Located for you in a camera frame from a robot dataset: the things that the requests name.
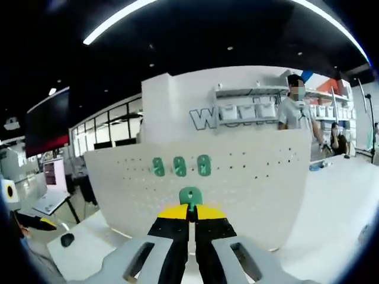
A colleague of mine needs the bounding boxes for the green hook assembly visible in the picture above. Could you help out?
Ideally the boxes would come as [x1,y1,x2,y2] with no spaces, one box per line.
[178,186,205,222]
[195,154,212,178]
[150,156,166,178]
[172,156,187,178]

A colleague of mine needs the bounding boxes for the black tripod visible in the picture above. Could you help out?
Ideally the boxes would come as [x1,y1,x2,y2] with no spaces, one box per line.
[356,78,379,164]

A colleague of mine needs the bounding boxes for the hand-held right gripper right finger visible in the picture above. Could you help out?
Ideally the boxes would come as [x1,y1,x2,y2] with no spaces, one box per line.
[191,204,298,284]

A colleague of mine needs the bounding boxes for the white perforated mounting plate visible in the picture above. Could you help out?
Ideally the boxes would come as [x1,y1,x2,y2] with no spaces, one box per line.
[84,129,312,253]

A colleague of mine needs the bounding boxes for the open laptop pink screen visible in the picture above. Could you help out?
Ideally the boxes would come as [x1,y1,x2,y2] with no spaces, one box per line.
[43,157,65,188]

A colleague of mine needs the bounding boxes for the small table black legs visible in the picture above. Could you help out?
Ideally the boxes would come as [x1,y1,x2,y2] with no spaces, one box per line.
[31,185,81,225]

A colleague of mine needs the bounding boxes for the black wall screen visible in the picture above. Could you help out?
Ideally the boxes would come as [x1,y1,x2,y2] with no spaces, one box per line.
[25,86,71,160]

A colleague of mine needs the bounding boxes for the white metal storage shelf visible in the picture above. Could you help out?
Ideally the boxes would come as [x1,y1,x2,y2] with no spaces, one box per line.
[212,77,356,143]

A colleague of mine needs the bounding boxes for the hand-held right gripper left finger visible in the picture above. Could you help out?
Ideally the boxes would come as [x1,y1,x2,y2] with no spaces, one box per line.
[87,204,191,284]

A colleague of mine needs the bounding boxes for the ceiling light strip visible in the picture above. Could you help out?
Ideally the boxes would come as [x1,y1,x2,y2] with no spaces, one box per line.
[82,0,371,64]

